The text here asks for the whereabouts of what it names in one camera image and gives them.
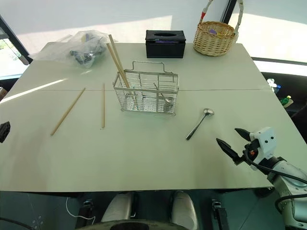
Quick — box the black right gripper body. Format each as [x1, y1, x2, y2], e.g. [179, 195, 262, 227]
[239, 138, 261, 165]

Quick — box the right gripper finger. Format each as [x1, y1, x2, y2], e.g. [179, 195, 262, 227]
[216, 138, 241, 165]
[234, 127, 252, 142]

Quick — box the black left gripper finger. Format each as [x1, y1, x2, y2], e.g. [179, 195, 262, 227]
[0, 121, 12, 144]

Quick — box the metal spoon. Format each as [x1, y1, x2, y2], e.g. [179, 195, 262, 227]
[185, 108, 215, 141]
[153, 82, 174, 107]

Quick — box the green bottle with yellow cap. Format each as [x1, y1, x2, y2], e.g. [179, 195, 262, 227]
[280, 95, 295, 108]

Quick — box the wooden chopstick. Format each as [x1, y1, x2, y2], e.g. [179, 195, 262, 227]
[102, 83, 106, 129]
[50, 87, 86, 137]
[106, 43, 131, 96]
[108, 34, 136, 106]

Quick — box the black table leg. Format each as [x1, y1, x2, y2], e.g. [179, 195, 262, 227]
[212, 198, 229, 230]
[78, 200, 95, 226]

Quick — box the white rounded shell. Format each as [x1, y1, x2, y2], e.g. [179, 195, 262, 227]
[100, 191, 134, 223]
[171, 191, 199, 230]

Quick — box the clear plastic bag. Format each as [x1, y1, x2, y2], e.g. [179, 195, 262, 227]
[28, 29, 111, 70]

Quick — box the black tissue box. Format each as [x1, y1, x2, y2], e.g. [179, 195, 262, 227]
[145, 30, 187, 59]

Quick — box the dark round dome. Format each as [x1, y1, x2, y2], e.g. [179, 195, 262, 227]
[81, 219, 192, 230]

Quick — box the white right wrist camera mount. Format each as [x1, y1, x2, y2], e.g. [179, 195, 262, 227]
[249, 126, 277, 161]

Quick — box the black window frame bar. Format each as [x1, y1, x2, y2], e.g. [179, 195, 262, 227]
[0, 14, 32, 66]
[220, 0, 238, 25]

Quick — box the wicker basket with handle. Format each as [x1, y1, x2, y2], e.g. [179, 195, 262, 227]
[192, 0, 244, 57]

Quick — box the metal wire cutlery rack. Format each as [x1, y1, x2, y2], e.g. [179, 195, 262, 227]
[112, 60, 180, 116]

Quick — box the thin white floor cable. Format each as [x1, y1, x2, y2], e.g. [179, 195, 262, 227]
[66, 196, 96, 220]

